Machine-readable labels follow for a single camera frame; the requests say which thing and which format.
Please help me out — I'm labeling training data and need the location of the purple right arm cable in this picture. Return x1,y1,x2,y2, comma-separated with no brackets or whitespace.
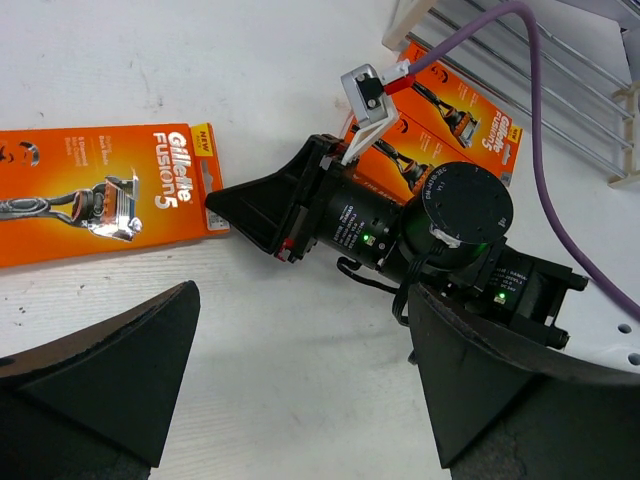
409,0,640,321

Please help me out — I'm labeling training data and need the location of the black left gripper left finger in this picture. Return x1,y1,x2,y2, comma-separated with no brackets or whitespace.
1,281,200,479

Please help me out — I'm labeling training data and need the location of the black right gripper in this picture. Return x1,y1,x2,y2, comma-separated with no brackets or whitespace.
205,135,514,289

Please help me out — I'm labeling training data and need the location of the orange Gillette Fusion5 box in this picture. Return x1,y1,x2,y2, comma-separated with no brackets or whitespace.
342,112,511,206
1,123,230,267
393,61,523,185

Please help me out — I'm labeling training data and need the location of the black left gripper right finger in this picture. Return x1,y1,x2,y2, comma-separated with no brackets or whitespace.
408,286,639,479

